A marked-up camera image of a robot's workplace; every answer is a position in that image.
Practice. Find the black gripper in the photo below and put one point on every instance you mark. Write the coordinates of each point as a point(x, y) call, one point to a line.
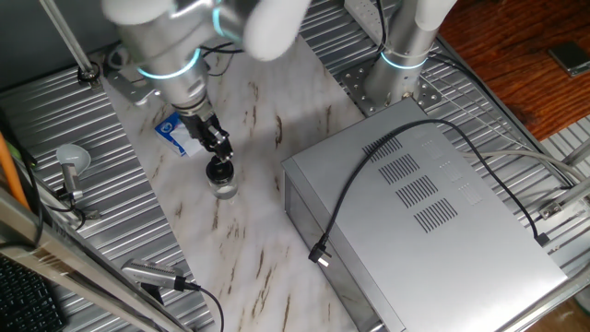
point(198, 124)

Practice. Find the black jar lid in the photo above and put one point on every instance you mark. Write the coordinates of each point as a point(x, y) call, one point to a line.
point(220, 171)

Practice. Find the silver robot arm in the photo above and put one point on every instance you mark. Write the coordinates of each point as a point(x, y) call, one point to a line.
point(170, 60)

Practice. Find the clear glass jar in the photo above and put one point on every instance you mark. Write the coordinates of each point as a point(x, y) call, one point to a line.
point(223, 190)

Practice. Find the blue tissue pack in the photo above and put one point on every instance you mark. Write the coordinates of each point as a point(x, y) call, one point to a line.
point(173, 136)

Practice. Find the white marble board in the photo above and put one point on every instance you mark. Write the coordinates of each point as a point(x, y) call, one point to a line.
point(239, 258)

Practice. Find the metal pole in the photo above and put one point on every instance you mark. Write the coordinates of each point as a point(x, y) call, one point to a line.
point(69, 39)

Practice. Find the white power strip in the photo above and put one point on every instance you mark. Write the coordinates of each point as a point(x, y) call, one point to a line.
point(364, 14)

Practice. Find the orange rod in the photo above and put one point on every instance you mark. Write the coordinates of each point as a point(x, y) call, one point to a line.
point(9, 170)

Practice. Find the silver metal box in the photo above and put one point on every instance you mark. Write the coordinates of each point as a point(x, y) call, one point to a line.
point(438, 240)

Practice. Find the black keyboard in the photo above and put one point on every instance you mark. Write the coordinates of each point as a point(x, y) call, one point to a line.
point(23, 304)

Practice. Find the dark flat device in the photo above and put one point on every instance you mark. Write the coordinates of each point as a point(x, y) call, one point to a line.
point(571, 57)

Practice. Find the wrist camera with metal bracket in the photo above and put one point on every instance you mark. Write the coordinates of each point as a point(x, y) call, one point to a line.
point(131, 90)

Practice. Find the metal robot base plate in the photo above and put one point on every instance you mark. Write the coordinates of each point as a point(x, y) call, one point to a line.
point(355, 87)

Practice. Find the small metal angle bracket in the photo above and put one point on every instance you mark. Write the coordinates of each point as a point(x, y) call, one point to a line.
point(92, 215)

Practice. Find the silver depth camera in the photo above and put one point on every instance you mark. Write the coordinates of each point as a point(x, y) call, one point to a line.
point(147, 273)

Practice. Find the aluminium frame bar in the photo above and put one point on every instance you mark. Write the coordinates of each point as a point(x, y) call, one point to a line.
point(46, 249)

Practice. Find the aluminium rail bracket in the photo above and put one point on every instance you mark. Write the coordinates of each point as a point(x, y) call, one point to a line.
point(553, 209)

